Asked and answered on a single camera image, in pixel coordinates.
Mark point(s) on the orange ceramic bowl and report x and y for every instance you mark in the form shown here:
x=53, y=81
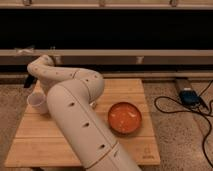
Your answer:
x=124, y=118

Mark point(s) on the white cup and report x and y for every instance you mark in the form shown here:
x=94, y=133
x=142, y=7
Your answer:
x=37, y=100

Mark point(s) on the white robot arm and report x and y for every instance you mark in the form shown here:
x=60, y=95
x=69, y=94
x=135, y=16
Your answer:
x=69, y=95

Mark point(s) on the long wooden shelf rail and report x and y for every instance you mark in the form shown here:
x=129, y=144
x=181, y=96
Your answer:
x=24, y=56

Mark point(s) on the blue power adapter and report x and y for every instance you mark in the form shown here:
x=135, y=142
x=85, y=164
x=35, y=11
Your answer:
x=189, y=97

